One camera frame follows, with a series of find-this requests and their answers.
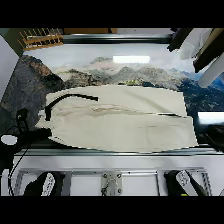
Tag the cream pants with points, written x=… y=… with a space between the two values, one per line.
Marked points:
x=126 y=126

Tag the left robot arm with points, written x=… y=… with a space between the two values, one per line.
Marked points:
x=31 y=136

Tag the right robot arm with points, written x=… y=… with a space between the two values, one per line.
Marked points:
x=213 y=138

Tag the brown clothes hanger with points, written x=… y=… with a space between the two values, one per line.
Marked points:
x=43 y=40

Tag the black garment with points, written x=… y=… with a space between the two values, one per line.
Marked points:
x=178 y=38

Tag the white garment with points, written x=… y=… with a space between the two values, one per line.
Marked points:
x=196 y=41

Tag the dark brown garment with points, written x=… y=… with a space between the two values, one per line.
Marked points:
x=210 y=53

